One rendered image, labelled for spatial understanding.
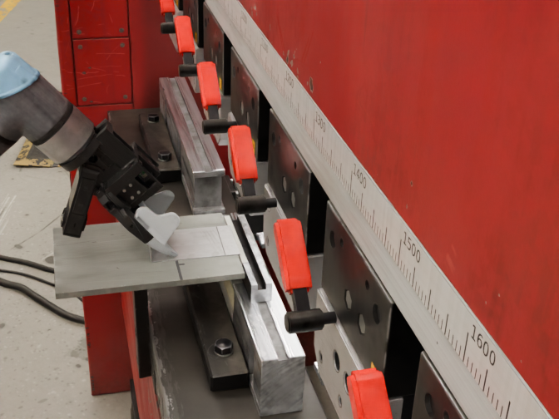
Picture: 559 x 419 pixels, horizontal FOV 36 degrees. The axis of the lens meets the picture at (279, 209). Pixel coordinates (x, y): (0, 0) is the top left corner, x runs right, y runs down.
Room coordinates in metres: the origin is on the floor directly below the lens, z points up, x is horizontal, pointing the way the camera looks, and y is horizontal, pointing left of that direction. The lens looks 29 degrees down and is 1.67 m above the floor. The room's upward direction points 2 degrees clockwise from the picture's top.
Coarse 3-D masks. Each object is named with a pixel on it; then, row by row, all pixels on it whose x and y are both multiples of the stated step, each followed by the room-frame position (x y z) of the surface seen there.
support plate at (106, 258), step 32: (96, 224) 1.14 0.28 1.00; (192, 224) 1.15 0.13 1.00; (224, 224) 1.15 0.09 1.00; (64, 256) 1.04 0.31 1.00; (96, 256) 1.05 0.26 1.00; (128, 256) 1.05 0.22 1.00; (224, 256) 1.06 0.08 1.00; (64, 288) 0.96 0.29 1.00; (96, 288) 0.96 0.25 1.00; (128, 288) 0.97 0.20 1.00
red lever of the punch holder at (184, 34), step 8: (176, 16) 1.20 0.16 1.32; (184, 16) 1.20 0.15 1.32; (176, 24) 1.19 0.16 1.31; (184, 24) 1.19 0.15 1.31; (176, 32) 1.18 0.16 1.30; (184, 32) 1.18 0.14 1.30; (176, 40) 1.18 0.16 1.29; (184, 40) 1.17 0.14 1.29; (192, 40) 1.17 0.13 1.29; (184, 48) 1.16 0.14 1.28; (192, 48) 1.16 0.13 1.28; (184, 56) 1.15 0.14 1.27; (192, 56) 1.16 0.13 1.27; (184, 64) 1.14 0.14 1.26; (192, 64) 1.14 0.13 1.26; (184, 72) 1.13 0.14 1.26; (192, 72) 1.13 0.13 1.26
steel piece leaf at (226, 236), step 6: (222, 228) 1.14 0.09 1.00; (228, 228) 1.14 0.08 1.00; (222, 234) 1.12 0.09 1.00; (228, 234) 1.12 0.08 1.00; (222, 240) 1.10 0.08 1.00; (228, 240) 1.10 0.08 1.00; (234, 240) 1.10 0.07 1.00; (228, 246) 1.08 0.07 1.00; (234, 246) 1.09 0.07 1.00; (228, 252) 1.07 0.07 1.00; (234, 252) 1.07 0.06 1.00
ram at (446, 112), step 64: (256, 0) 0.88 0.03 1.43; (320, 0) 0.67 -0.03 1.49; (384, 0) 0.54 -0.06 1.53; (448, 0) 0.45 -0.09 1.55; (512, 0) 0.39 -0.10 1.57; (256, 64) 0.87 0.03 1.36; (320, 64) 0.66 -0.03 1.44; (384, 64) 0.53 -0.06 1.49; (448, 64) 0.44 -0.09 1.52; (512, 64) 0.38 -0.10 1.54; (384, 128) 0.52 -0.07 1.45; (448, 128) 0.43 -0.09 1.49; (512, 128) 0.37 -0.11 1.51; (384, 192) 0.51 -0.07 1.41; (448, 192) 0.42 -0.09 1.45; (512, 192) 0.36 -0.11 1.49; (384, 256) 0.49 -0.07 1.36; (448, 256) 0.41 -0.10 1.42; (512, 256) 0.35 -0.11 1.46; (512, 320) 0.34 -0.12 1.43; (448, 384) 0.39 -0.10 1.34
